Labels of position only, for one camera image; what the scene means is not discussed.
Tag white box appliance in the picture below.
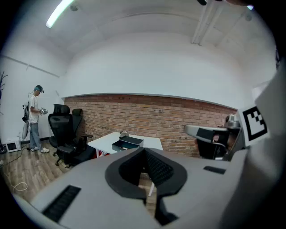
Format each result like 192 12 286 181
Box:
5 139 22 153

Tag white floor cable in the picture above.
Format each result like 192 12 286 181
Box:
12 182 28 192

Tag black coat rack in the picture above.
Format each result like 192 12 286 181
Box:
0 71 8 155

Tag ceiling light tube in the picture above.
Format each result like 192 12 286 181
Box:
46 0 75 29

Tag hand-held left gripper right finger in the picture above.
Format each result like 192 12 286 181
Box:
144 147 253 229

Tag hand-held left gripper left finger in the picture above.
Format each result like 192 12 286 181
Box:
13 147 160 229

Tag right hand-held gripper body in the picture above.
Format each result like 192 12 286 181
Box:
222 64 286 162

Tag white table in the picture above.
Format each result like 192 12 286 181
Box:
88 131 164 197

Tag dark green box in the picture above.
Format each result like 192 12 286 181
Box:
111 136 144 153

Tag black office chair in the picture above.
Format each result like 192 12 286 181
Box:
71 108 84 135
48 104 94 168

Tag white ceiling pipes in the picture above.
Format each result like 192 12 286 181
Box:
191 2 216 47

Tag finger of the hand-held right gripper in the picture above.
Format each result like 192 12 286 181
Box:
195 138 227 160
183 124 229 144

